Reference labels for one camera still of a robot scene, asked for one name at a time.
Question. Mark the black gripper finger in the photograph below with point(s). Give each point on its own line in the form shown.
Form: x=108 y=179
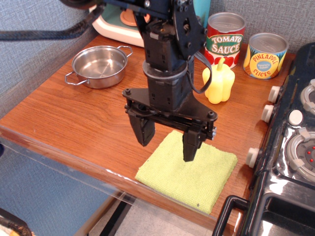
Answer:
x=143 y=127
x=192 y=140

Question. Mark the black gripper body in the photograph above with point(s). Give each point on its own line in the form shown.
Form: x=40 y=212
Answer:
x=171 y=102

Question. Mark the green cloth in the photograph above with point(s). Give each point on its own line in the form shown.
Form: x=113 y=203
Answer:
x=196 y=184

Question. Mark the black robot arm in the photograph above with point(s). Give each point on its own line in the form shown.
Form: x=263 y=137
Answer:
x=173 y=37

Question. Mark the yellow toy bell pepper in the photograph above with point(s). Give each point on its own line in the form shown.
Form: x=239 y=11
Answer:
x=220 y=87

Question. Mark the grey stove knob lower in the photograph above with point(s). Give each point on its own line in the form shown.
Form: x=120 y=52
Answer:
x=252 y=156

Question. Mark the grey stove knob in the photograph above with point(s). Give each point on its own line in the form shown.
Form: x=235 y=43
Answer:
x=252 y=156
x=266 y=113
x=273 y=94

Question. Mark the small steel pot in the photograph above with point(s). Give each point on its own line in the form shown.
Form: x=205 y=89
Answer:
x=99 y=67

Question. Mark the grey stove knob middle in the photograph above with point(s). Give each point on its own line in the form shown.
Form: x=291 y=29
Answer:
x=266 y=113

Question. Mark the tomato sauce can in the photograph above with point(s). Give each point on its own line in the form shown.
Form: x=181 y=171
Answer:
x=224 y=38

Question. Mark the teal toy microwave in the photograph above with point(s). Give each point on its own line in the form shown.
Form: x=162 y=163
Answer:
x=120 y=25

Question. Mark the grey stove knob upper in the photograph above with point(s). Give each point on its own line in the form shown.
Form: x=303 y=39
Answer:
x=273 y=94

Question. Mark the pineapple slices can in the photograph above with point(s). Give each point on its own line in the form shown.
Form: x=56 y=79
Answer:
x=265 y=55

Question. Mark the black toy stove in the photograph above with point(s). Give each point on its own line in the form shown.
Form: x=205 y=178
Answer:
x=282 y=189

